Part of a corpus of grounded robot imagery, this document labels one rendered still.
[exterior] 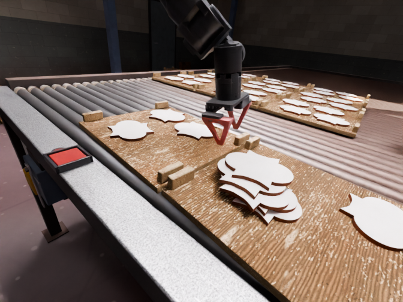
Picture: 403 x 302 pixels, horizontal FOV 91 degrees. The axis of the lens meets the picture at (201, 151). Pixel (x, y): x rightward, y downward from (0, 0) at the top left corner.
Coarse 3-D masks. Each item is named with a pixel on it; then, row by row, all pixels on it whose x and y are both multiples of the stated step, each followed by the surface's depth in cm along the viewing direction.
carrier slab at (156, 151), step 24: (96, 120) 63; (120, 120) 65; (144, 120) 67; (192, 120) 71; (120, 144) 51; (144, 144) 52; (168, 144) 54; (192, 144) 55; (216, 144) 56; (144, 168) 43
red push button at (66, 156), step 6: (66, 150) 47; (72, 150) 48; (78, 150) 48; (54, 156) 45; (60, 156) 45; (66, 156) 45; (72, 156) 46; (78, 156) 46; (84, 156) 46; (54, 162) 44; (60, 162) 43; (66, 162) 43
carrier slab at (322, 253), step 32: (288, 160) 52; (192, 192) 38; (224, 192) 39; (320, 192) 41; (352, 192) 43; (224, 224) 32; (256, 224) 32; (288, 224) 33; (320, 224) 34; (352, 224) 34; (256, 256) 27; (288, 256) 28; (320, 256) 28; (352, 256) 29; (384, 256) 29; (288, 288) 24; (320, 288) 24; (352, 288) 25; (384, 288) 25
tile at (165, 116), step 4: (152, 112) 73; (156, 112) 73; (160, 112) 74; (164, 112) 74; (168, 112) 74; (172, 112) 75; (176, 112) 75; (152, 116) 69; (156, 116) 69; (160, 116) 70; (164, 116) 70; (168, 116) 70; (172, 116) 71; (176, 116) 71; (180, 116) 72; (184, 116) 72; (160, 120) 68; (164, 120) 67; (168, 120) 68; (172, 120) 68; (176, 120) 68; (180, 120) 68
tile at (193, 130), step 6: (180, 126) 63; (186, 126) 64; (192, 126) 64; (198, 126) 65; (204, 126) 65; (180, 132) 59; (186, 132) 60; (192, 132) 60; (198, 132) 60; (204, 132) 61; (210, 132) 61; (198, 138) 57; (204, 138) 59
